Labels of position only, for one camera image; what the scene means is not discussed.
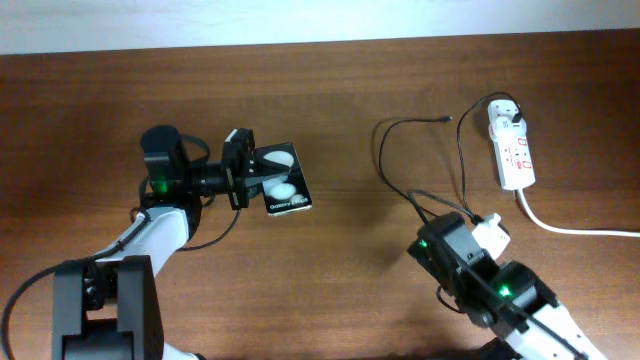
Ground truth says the black smartphone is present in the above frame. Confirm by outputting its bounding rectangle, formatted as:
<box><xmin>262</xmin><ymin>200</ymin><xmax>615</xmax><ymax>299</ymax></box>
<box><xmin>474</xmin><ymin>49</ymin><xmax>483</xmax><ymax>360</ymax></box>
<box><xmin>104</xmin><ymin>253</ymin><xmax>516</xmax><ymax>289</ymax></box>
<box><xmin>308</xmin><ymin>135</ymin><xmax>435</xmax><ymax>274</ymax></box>
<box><xmin>255</xmin><ymin>142</ymin><xmax>312</xmax><ymax>217</ymax></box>

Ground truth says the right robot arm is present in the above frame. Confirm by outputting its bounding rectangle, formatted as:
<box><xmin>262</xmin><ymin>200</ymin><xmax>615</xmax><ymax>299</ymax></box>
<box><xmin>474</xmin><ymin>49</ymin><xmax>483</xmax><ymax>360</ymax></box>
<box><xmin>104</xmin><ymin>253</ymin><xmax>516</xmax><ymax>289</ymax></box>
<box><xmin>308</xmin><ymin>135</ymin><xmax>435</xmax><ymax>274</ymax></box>
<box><xmin>407</xmin><ymin>212</ymin><xmax>605</xmax><ymax>360</ymax></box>

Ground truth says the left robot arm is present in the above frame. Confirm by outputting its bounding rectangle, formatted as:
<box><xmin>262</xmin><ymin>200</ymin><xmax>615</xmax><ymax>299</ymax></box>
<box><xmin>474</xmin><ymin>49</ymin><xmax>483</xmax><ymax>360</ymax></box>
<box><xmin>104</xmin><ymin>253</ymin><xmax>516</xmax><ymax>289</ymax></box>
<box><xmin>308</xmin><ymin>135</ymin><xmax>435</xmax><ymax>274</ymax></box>
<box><xmin>51</xmin><ymin>125</ymin><xmax>298</xmax><ymax>360</ymax></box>

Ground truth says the white charger plug adapter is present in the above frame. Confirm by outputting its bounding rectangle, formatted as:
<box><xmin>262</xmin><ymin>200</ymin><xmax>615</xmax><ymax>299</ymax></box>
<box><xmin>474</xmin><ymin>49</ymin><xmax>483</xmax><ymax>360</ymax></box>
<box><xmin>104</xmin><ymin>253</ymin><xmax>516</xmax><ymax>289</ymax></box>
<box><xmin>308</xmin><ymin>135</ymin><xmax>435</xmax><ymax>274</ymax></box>
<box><xmin>487</xmin><ymin>99</ymin><xmax>527</xmax><ymax>141</ymax></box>

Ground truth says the white power strip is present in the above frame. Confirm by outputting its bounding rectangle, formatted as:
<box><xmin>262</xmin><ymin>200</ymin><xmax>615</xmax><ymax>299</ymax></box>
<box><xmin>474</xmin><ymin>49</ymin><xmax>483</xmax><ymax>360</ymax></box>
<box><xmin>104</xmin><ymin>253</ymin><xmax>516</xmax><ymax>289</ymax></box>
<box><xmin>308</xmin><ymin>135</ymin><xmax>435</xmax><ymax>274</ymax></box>
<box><xmin>487</xmin><ymin>99</ymin><xmax>537</xmax><ymax>192</ymax></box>

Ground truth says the white power strip cord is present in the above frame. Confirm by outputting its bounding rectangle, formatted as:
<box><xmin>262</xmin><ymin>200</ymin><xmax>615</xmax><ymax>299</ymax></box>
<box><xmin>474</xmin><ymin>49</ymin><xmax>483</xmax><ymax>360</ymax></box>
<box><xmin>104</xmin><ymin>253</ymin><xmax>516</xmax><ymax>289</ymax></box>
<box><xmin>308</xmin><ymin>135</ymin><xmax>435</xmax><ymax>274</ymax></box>
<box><xmin>514</xmin><ymin>188</ymin><xmax>640</xmax><ymax>239</ymax></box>

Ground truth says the black charging cable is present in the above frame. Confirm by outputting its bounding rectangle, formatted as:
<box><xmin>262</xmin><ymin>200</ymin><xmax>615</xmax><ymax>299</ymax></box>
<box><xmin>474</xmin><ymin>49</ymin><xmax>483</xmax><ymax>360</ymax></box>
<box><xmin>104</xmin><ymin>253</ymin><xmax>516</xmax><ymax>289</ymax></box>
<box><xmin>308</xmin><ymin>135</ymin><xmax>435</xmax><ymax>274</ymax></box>
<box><xmin>377</xmin><ymin>91</ymin><xmax>524</xmax><ymax>221</ymax></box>

